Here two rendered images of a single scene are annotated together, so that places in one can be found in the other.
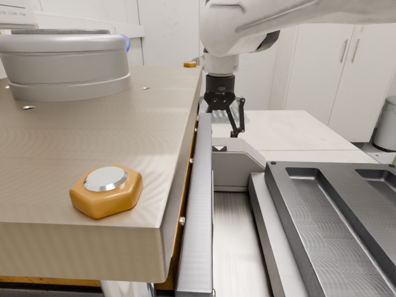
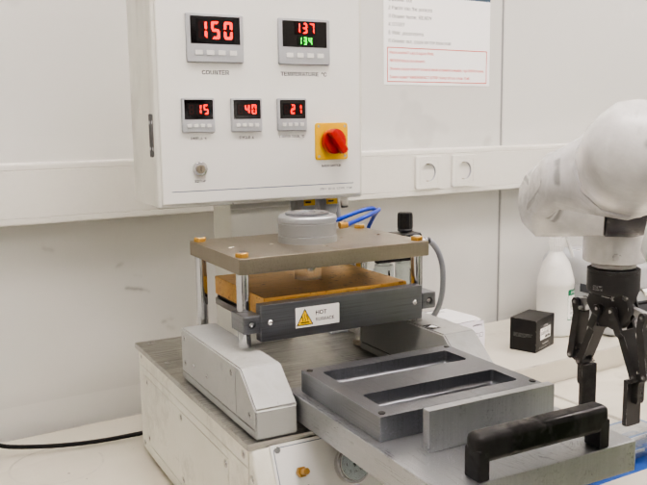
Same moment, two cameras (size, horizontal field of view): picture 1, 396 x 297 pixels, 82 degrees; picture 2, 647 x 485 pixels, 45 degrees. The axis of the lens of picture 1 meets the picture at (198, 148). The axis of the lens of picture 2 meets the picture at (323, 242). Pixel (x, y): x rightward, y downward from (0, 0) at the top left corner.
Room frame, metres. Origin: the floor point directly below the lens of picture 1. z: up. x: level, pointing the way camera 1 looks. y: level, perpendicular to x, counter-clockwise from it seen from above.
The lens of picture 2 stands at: (-0.34, -0.82, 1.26)
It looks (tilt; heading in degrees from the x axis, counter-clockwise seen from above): 9 degrees down; 59
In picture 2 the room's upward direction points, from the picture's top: 1 degrees counter-clockwise
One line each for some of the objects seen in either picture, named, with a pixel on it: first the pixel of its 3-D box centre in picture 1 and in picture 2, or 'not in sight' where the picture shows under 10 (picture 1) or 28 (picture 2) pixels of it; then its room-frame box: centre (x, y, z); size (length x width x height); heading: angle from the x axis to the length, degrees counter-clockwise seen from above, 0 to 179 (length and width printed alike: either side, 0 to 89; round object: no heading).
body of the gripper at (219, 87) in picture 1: (219, 92); (612, 296); (0.61, -0.06, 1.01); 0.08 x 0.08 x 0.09
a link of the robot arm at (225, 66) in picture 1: (213, 62); (612, 244); (0.63, -0.04, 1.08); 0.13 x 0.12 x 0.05; 178
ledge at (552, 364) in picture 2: not in sight; (508, 352); (0.84, 0.39, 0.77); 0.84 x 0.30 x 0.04; 1
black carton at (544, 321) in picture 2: not in sight; (531, 330); (0.86, 0.34, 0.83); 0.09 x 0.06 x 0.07; 20
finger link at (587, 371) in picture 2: not in sight; (587, 385); (0.61, -0.02, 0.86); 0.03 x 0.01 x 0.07; 178
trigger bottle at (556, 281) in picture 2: not in sight; (556, 278); (0.98, 0.39, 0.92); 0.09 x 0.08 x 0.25; 139
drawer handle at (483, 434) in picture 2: not in sight; (539, 439); (0.15, -0.35, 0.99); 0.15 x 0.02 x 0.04; 177
